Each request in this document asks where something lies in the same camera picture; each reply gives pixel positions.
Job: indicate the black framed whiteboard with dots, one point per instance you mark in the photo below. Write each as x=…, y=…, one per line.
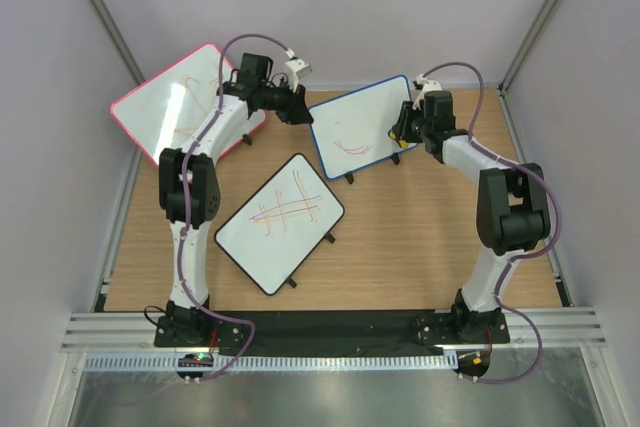
x=271, y=235

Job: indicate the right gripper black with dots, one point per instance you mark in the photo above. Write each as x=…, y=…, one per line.
x=404, y=118

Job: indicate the aluminium frame rail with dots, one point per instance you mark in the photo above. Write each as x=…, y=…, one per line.
x=121, y=331

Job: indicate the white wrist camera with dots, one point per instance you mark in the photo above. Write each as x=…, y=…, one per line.
x=423, y=85
x=295, y=68

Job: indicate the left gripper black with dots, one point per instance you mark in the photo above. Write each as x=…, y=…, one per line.
x=296, y=111

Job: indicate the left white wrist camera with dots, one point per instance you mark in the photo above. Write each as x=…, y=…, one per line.
x=295, y=68

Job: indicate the blue framed whiteboard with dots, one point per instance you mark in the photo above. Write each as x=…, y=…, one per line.
x=351, y=131

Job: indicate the pink framed whiteboard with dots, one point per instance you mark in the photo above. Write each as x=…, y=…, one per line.
x=170, y=109

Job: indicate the yellow black whiteboard eraser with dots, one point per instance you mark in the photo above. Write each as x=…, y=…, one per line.
x=399, y=141

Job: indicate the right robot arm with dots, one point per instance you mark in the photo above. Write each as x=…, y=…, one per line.
x=512, y=212

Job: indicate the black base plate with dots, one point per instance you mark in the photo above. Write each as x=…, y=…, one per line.
x=330, y=329

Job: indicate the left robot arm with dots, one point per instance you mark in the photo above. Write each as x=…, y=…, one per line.
x=189, y=191

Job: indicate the slotted cable duct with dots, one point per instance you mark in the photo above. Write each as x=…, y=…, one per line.
x=199, y=362

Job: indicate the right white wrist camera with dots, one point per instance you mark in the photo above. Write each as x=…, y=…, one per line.
x=423, y=85

